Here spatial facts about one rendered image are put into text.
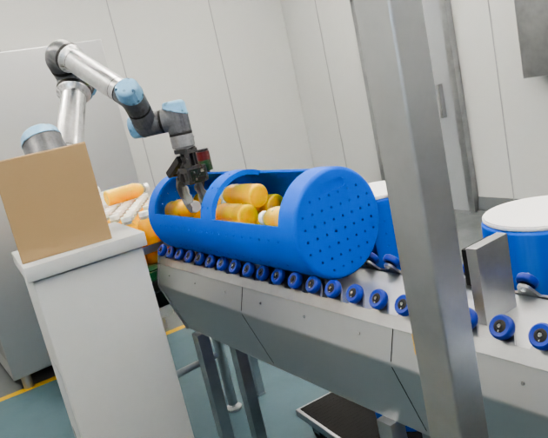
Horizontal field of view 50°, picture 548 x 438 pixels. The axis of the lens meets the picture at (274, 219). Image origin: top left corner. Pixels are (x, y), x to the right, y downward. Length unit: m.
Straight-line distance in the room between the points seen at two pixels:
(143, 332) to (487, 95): 4.12
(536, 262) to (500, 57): 3.85
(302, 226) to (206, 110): 5.54
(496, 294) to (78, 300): 1.03
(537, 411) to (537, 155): 4.11
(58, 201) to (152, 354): 0.50
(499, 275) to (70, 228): 1.07
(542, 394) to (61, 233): 1.19
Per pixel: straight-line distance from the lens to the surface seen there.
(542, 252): 1.41
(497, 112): 5.26
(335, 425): 2.42
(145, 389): 1.76
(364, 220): 1.52
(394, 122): 0.76
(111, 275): 1.64
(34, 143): 1.80
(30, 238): 1.64
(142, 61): 6.69
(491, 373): 1.14
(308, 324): 1.49
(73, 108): 2.07
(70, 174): 1.63
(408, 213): 0.78
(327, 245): 1.45
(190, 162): 1.88
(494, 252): 1.19
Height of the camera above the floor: 1.44
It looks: 12 degrees down
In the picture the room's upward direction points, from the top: 12 degrees counter-clockwise
